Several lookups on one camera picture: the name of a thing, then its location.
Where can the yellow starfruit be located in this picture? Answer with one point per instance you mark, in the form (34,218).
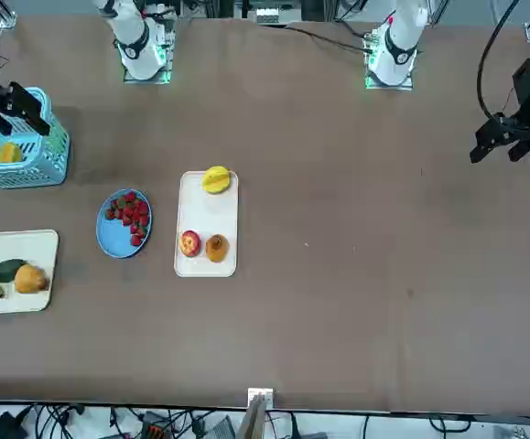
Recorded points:
(217,180)

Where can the dark green avocado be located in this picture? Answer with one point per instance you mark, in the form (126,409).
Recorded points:
(7,270)

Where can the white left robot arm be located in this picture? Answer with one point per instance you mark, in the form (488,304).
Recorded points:
(397,46)

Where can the cream tray with banana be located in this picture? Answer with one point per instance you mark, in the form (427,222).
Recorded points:
(26,304)

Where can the light blue plastic basket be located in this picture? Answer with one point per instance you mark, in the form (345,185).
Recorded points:
(40,174)

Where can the dark red strawberry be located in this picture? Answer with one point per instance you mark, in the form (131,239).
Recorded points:
(122,215)

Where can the blue round plate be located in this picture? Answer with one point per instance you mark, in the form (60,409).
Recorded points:
(118,242)

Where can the yellow fruit in basket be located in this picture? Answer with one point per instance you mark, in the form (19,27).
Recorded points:
(8,153)

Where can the cream tray with apple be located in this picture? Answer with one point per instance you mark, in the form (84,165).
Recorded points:
(205,215)

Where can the orange black device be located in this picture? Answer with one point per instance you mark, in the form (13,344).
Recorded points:
(154,432)

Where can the aluminium post bracket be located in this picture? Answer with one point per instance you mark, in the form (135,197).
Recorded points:
(267,395)

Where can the red apple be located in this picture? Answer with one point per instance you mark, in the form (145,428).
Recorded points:
(190,243)

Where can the grey power strip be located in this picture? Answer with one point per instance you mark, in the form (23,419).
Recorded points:
(267,16)

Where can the aluminium profile post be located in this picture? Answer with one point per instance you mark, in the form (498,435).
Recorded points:
(253,420)

